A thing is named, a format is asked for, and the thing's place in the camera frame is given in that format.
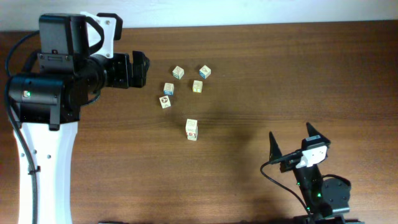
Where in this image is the wooden block blue side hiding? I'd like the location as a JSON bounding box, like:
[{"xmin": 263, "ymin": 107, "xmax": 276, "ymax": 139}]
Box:
[{"xmin": 199, "ymin": 65, "xmax": 211, "ymax": 79}]

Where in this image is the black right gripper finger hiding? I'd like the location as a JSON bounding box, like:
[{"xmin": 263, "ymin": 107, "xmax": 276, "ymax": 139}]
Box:
[
  {"xmin": 269, "ymin": 131, "xmax": 282, "ymax": 162},
  {"xmin": 306, "ymin": 122, "xmax": 321, "ymax": 137}
]

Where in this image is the wooden block soccer ball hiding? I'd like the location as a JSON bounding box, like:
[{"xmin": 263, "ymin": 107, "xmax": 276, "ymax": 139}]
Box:
[{"xmin": 159, "ymin": 95, "xmax": 171, "ymax": 109}]

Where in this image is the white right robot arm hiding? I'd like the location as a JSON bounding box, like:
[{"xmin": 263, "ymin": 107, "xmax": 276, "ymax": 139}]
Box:
[{"xmin": 260, "ymin": 123, "xmax": 351, "ymax": 223}]

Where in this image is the wooden block yellow side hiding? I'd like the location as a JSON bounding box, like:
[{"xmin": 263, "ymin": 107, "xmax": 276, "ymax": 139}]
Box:
[{"xmin": 192, "ymin": 80, "xmax": 203, "ymax": 93}]

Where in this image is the wooden block blue bottom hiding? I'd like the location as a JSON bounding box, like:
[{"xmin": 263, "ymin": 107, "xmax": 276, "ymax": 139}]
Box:
[{"xmin": 164, "ymin": 83, "xmax": 175, "ymax": 95}]

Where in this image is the wooden block green V side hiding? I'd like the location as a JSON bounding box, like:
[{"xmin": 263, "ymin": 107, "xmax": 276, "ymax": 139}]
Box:
[{"xmin": 172, "ymin": 66, "xmax": 185, "ymax": 80}]

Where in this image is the wooden block green A side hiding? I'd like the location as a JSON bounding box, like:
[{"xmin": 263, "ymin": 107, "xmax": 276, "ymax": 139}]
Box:
[{"xmin": 186, "ymin": 131, "xmax": 198, "ymax": 141}]

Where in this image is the wooden block green N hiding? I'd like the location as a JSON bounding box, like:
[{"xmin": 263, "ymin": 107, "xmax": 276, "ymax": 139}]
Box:
[{"xmin": 185, "ymin": 119, "xmax": 198, "ymax": 133}]

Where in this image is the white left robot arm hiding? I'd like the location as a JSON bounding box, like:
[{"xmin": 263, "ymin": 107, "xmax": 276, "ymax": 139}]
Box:
[{"xmin": 4, "ymin": 50, "xmax": 150, "ymax": 223}]

